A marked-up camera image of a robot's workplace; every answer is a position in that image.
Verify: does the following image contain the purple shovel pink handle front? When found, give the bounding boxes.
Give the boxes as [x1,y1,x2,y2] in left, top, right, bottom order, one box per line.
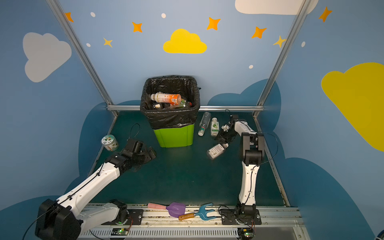
[148,202,186,218]

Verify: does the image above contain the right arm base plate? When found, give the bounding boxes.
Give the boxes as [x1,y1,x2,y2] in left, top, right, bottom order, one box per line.
[218,209,262,226]

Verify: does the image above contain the green bin with black liner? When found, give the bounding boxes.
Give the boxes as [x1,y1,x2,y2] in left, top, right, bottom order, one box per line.
[140,75,201,148]

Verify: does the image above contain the right circuit board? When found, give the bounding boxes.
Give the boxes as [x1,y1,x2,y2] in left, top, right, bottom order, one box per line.
[237,228,254,240]

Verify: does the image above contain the white orange milk tea bottle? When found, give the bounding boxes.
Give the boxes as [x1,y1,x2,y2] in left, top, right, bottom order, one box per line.
[150,92,182,105]

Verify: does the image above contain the round tin with printed lid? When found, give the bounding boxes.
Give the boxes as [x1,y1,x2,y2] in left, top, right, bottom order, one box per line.
[101,135,119,152]

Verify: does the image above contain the left circuit board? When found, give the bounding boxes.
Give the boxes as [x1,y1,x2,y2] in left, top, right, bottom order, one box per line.
[111,228,130,236]

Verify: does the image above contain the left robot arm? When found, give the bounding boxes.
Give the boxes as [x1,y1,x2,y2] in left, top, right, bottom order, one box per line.
[35,139,157,240]

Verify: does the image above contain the tall red white label bottle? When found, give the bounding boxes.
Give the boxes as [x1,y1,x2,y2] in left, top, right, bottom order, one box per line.
[198,112,211,137]

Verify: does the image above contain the circuit board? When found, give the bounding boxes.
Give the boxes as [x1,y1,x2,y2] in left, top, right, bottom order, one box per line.
[111,228,130,236]
[237,228,254,240]

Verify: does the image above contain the aluminium frame post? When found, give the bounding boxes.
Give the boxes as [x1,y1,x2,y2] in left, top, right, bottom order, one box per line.
[46,0,114,106]
[252,0,318,120]

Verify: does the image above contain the right aluminium frame post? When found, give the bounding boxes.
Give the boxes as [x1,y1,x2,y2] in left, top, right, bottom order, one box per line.
[252,0,318,120]

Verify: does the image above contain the blue fork rake wooden handle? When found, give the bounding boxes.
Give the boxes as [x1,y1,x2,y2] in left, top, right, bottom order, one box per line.
[178,203,216,221]

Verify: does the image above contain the purple text label bottle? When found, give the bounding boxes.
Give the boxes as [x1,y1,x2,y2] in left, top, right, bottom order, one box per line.
[207,143,229,160]

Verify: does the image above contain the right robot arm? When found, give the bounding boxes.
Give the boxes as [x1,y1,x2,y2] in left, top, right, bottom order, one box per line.
[216,115,265,224]

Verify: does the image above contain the rear aluminium crossbar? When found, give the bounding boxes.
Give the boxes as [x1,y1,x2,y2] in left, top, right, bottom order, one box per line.
[106,104,265,113]

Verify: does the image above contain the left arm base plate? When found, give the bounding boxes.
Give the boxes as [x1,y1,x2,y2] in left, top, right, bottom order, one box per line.
[118,209,144,226]

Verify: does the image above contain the red green label bottle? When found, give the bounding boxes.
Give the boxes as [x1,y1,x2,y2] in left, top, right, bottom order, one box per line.
[175,99,193,109]

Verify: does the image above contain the left aluminium frame post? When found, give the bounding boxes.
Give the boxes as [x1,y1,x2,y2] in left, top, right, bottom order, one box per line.
[46,0,114,106]

